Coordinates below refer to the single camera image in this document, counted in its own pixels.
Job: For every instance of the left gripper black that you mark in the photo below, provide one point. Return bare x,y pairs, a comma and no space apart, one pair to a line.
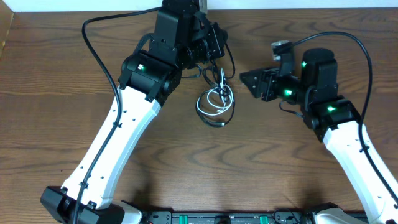
216,40

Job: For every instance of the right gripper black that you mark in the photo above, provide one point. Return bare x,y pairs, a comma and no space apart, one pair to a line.
268,78

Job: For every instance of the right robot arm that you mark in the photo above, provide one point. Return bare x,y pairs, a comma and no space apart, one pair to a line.
335,121

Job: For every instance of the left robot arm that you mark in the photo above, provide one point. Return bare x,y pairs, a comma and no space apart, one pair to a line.
182,39

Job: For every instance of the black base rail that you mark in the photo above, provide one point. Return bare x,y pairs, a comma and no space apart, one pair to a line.
324,213

